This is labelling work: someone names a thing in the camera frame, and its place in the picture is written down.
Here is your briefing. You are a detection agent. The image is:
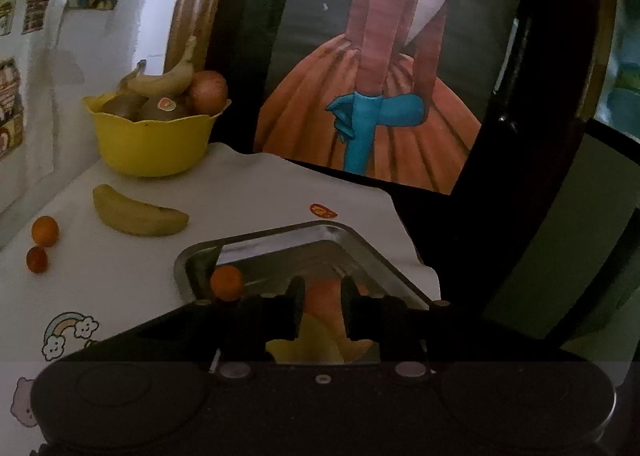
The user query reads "metal tray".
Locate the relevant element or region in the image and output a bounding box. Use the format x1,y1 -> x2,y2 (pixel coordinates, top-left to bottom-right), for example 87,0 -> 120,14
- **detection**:
173,220 -> 432,366

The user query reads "yellow plastic bowl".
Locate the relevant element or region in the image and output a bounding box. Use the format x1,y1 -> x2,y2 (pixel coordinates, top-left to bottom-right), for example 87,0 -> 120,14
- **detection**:
82,94 -> 232,178

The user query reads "brown kiwi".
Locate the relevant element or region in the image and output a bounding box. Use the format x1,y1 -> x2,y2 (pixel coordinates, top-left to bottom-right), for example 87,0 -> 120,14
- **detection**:
101,90 -> 150,121

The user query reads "white printed table mat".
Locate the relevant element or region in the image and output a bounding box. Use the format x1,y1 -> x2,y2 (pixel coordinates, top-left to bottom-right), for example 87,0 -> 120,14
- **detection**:
0,141 -> 442,437

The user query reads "brown onion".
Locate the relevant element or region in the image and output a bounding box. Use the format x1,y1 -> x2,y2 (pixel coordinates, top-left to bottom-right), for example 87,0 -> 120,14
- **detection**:
187,70 -> 229,117

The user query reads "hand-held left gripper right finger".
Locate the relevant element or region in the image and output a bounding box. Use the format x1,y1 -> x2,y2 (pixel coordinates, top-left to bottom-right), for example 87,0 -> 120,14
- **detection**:
341,277 -> 581,381

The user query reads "orange dress wall poster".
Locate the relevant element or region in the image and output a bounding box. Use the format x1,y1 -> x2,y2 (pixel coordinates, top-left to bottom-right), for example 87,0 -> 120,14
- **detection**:
252,0 -> 532,197

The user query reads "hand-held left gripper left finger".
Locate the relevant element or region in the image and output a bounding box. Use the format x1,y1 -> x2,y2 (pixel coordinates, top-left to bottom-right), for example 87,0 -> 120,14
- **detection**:
65,276 -> 307,381

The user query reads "yellow-green banana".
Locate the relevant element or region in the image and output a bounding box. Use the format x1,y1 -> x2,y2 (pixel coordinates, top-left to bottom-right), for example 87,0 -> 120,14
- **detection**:
92,184 -> 190,237

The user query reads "red apple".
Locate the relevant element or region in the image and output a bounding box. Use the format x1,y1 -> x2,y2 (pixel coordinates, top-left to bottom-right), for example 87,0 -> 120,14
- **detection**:
299,277 -> 377,363

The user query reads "small orange kumquat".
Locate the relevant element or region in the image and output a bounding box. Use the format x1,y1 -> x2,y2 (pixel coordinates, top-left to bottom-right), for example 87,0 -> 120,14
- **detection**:
31,215 -> 60,245
209,265 -> 245,302

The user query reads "coloured houses wall drawing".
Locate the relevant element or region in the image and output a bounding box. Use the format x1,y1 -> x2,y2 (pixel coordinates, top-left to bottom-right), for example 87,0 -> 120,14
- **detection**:
0,0 -> 57,163

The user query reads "curved banana with stem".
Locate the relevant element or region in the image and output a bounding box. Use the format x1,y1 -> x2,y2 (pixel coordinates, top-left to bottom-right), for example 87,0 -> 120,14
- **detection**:
117,35 -> 199,99

